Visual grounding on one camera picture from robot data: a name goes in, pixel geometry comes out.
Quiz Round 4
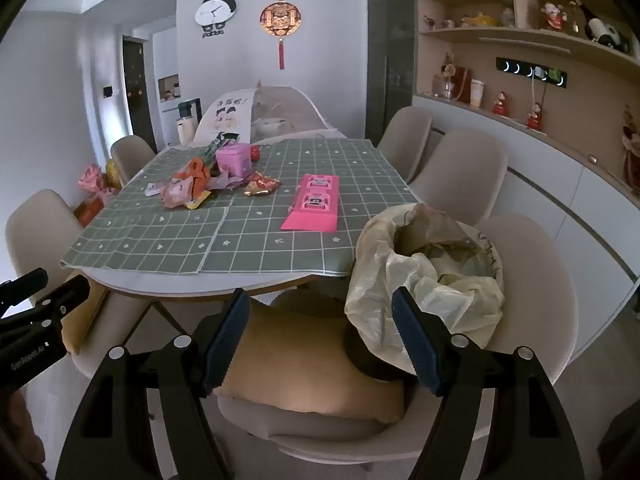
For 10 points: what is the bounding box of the yellow teapot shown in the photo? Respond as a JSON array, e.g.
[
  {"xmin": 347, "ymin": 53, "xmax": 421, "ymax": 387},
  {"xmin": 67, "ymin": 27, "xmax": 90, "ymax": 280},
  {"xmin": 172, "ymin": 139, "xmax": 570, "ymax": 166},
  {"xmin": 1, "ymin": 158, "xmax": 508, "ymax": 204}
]
[{"xmin": 460, "ymin": 11, "xmax": 501, "ymax": 29}]

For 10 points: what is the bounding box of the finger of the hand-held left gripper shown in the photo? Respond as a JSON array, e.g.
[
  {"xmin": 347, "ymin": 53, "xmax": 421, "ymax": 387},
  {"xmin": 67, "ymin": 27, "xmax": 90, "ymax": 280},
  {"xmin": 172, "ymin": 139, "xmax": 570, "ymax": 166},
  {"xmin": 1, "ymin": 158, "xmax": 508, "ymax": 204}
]
[
  {"xmin": 0, "ymin": 267, "xmax": 49, "ymax": 313},
  {"xmin": 30, "ymin": 275, "xmax": 92, "ymax": 331}
]

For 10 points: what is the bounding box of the black bin with plastic liner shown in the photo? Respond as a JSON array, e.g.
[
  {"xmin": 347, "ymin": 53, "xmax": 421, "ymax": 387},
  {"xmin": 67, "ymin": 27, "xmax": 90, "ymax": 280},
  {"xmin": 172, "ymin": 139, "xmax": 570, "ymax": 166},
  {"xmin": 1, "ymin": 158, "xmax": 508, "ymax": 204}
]
[{"xmin": 345, "ymin": 203, "xmax": 506, "ymax": 386}]

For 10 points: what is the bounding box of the dark glass cabinet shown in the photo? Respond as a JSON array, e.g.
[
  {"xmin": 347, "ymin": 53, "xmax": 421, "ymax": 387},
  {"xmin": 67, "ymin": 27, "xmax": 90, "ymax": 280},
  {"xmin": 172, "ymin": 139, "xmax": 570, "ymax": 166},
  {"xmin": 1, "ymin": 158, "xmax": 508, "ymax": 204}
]
[{"xmin": 366, "ymin": 0, "xmax": 416, "ymax": 142}]

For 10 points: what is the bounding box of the tan seat cushion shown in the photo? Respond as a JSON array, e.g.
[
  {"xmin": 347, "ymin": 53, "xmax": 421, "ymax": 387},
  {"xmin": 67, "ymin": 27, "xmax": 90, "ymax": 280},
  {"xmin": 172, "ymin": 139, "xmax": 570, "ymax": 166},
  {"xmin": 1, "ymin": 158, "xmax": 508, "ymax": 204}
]
[{"xmin": 215, "ymin": 304, "xmax": 407, "ymax": 425}]

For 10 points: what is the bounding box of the white sideboard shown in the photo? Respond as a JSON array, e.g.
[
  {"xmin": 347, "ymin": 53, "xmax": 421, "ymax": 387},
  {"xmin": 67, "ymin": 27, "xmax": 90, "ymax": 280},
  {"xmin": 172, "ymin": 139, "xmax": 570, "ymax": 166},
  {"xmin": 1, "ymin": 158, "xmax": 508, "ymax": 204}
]
[{"xmin": 414, "ymin": 92, "xmax": 640, "ymax": 361}]

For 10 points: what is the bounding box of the yellow seat cushion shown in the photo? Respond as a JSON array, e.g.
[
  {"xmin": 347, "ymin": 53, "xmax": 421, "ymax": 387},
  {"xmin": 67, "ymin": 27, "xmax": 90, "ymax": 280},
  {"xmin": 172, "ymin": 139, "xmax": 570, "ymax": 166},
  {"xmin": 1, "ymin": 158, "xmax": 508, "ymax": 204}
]
[{"xmin": 62, "ymin": 280, "xmax": 109, "ymax": 356}]

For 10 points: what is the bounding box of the orange snack wrapper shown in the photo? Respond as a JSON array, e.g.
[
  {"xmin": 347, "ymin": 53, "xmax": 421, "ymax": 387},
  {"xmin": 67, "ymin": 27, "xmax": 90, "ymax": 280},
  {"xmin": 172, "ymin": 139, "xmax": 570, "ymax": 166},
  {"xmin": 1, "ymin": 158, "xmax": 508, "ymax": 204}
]
[{"xmin": 172, "ymin": 158, "xmax": 213, "ymax": 193}]

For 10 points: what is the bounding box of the orange cardboard box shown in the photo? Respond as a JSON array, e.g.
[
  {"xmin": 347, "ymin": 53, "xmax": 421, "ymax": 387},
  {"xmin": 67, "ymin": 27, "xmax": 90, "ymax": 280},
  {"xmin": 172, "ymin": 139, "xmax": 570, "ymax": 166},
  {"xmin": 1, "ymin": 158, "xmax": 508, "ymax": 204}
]
[{"xmin": 75, "ymin": 199, "xmax": 106, "ymax": 227}]

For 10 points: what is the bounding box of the long green gold snack wrapper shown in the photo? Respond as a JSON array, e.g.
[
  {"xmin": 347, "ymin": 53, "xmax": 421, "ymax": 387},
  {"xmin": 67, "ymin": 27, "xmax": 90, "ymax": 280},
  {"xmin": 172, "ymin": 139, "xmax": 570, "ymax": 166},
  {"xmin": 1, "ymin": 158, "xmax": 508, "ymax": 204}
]
[{"xmin": 196, "ymin": 131, "xmax": 240, "ymax": 162}]

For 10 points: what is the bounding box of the red gold candy wrapper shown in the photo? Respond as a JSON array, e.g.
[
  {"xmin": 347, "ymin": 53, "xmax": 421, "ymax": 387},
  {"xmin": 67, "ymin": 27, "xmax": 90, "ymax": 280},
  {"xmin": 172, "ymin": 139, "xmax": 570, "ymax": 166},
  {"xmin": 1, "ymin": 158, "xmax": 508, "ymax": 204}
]
[{"xmin": 242, "ymin": 171, "xmax": 282, "ymax": 197}]

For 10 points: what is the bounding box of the green checked table mat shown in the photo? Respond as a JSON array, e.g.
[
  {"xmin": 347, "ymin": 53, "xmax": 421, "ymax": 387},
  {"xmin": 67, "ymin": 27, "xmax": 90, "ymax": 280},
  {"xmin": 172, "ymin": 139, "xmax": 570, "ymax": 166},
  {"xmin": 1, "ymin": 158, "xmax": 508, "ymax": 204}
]
[
  {"xmin": 60, "ymin": 146, "xmax": 253, "ymax": 275},
  {"xmin": 200, "ymin": 137, "xmax": 427, "ymax": 279}
]

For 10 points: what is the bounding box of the white plug with cable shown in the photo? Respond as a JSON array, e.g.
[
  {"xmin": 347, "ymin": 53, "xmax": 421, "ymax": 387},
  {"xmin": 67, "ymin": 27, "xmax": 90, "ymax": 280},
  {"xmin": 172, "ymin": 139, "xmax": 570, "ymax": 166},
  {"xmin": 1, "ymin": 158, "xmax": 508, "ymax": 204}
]
[{"xmin": 530, "ymin": 67, "xmax": 549, "ymax": 111}]

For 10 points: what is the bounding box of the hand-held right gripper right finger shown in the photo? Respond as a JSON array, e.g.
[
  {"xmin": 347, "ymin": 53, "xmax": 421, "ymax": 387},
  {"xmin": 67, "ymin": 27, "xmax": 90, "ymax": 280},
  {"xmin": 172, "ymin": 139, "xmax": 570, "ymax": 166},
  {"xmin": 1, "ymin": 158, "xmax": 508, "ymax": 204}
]
[{"xmin": 391, "ymin": 287, "xmax": 586, "ymax": 480}]

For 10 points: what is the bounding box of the glass jar with flowers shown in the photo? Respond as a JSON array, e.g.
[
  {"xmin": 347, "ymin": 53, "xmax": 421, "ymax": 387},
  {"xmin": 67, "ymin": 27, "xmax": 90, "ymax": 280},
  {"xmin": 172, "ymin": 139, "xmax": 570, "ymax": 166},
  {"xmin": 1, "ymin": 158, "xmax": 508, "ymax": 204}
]
[{"xmin": 432, "ymin": 52, "xmax": 471, "ymax": 101}]

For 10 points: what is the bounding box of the flat pink rectangular box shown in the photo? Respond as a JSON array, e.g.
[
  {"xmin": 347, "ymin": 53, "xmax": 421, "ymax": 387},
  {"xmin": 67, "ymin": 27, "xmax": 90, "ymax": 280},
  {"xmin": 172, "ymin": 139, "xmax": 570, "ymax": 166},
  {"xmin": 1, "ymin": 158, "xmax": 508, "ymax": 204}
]
[{"xmin": 280, "ymin": 173, "xmax": 342, "ymax": 234}]

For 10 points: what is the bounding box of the dark door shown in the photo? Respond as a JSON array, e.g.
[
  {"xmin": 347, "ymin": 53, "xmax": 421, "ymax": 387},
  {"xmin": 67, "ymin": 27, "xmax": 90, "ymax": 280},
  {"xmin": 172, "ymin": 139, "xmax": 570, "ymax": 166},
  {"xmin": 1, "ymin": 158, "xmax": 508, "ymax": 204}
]
[{"xmin": 122, "ymin": 37, "xmax": 160, "ymax": 156}]

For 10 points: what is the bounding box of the wooden wall shelf unit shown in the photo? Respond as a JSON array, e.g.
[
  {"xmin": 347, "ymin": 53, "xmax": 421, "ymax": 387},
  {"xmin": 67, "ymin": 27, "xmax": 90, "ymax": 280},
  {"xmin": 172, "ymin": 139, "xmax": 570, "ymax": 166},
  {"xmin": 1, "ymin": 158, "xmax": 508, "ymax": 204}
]
[{"xmin": 414, "ymin": 0, "xmax": 640, "ymax": 201}]

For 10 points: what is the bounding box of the red round tasselled wall ornament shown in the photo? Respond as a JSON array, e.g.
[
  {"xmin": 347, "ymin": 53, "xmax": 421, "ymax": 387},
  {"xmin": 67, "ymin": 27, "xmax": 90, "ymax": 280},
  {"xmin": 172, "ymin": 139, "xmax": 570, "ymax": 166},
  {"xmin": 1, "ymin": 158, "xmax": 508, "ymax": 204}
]
[{"xmin": 259, "ymin": 0, "xmax": 302, "ymax": 71}]

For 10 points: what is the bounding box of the beige shell chair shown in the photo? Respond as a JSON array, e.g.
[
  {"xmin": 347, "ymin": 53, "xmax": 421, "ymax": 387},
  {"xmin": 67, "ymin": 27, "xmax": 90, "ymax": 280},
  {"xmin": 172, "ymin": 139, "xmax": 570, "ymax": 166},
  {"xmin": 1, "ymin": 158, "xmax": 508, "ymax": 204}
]
[
  {"xmin": 216, "ymin": 380, "xmax": 506, "ymax": 480},
  {"xmin": 410, "ymin": 129, "xmax": 509, "ymax": 226},
  {"xmin": 477, "ymin": 212, "xmax": 582, "ymax": 401},
  {"xmin": 5, "ymin": 189, "xmax": 201, "ymax": 396},
  {"xmin": 111, "ymin": 135, "xmax": 157, "ymax": 186},
  {"xmin": 377, "ymin": 106, "xmax": 433, "ymax": 183}
]

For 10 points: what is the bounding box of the panda plush toy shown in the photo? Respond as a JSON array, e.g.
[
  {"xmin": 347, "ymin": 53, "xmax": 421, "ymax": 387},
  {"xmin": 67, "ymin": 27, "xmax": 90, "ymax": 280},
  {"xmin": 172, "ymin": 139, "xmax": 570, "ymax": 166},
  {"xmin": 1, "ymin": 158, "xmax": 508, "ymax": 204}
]
[{"xmin": 587, "ymin": 17, "xmax": 632, "ymax": 54}]

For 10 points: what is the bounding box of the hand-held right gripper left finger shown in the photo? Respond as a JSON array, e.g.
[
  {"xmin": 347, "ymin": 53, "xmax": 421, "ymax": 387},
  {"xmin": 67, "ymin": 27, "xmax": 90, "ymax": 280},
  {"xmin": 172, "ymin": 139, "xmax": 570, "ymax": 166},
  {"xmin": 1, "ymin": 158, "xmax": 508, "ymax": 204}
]
[{"xmin": 55, "ymin": 287, "xmax": 251, "ymax": 480}]

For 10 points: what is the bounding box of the panda wall clock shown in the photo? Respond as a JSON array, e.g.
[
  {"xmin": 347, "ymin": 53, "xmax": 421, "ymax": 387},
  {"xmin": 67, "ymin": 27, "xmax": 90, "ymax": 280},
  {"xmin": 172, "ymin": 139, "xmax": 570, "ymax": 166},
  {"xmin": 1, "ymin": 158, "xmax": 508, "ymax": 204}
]
[{"xmin": 194, "ymin": 0, "xmax": 237, "ymax": 40}]

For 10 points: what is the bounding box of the pink cube box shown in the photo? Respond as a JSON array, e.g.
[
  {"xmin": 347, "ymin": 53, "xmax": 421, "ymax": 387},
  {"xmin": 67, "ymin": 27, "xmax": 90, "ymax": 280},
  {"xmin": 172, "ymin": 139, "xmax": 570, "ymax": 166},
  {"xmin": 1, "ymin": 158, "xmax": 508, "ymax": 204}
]
[{"xmin": 215, "ymin": 142, "xmax": 252, "ymax": 177}]

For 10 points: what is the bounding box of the large costumed doll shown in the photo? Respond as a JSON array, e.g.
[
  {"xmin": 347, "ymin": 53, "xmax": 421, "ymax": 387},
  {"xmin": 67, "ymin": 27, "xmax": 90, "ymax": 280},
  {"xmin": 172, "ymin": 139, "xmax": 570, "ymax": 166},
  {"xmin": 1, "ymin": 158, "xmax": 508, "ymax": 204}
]
[{"xmin": 620, "ymin": 105, "xmax": 640, "ymax": 188}]

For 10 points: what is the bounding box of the black power strip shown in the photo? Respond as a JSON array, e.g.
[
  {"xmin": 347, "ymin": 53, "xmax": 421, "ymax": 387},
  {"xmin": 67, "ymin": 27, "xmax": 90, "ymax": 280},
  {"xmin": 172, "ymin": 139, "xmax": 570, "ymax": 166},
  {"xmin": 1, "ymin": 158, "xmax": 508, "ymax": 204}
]
[{"xmin": 496, "ymin": 56, "xmax": 569, "ymax": 92}]

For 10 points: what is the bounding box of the red seated figurine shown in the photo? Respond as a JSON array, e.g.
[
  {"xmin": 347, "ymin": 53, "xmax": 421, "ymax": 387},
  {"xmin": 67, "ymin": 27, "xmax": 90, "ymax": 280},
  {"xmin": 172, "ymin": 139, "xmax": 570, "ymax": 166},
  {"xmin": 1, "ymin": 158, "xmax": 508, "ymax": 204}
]
[{"xmin": 542, "ymin": 2, "xmax": 569, "ymax": 32}]

